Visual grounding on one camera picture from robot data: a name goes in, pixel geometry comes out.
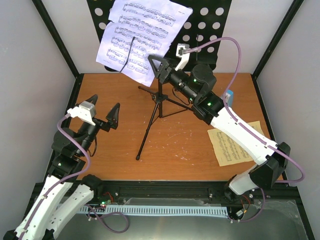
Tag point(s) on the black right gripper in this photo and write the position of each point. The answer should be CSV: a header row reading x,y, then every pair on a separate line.
x,y
164,70

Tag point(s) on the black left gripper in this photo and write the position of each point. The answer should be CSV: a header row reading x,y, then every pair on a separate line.
x,y
113,121

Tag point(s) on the blue metronome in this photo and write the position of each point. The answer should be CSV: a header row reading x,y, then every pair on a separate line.
x,y
228,97

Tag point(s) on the yellow sheet music page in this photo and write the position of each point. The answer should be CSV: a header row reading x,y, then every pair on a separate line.
x,y
226,150

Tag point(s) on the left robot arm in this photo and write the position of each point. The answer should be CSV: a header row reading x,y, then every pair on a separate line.
x,y
76,131

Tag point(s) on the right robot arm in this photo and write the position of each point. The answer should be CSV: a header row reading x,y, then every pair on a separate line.
x,y
269,156

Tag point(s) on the white sheet music page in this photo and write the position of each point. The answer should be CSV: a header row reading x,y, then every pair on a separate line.
x,y
137,29

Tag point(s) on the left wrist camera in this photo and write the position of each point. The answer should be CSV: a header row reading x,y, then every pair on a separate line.
x,y
85,111

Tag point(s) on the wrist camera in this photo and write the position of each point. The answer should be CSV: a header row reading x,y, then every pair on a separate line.
x,y
183,54
85,111

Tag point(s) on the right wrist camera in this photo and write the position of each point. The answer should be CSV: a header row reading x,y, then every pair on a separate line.
x,y
183,54

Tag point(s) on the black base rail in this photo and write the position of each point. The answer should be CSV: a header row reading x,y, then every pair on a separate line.
x,y
211,192

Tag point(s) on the light blue slotted cable duct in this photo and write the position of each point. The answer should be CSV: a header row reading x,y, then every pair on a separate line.
x,y
161,211

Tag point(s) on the black cage frame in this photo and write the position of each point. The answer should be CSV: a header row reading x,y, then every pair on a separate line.
x,y
287,19

